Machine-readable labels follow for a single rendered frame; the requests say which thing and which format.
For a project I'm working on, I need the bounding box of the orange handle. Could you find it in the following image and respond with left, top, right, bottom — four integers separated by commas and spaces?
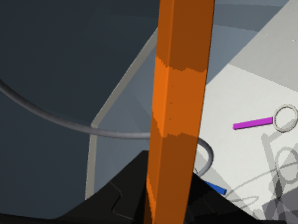
144, 0, 216, 224

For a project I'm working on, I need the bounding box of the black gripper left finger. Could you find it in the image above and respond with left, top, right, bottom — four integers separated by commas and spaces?
0, 151, 149, 224

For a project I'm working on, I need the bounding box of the blue-handled grey wire loop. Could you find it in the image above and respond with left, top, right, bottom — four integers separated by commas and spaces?
194, 168, 226, 196

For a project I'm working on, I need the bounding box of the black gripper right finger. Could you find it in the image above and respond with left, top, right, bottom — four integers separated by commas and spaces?
184, 172, 263, 224

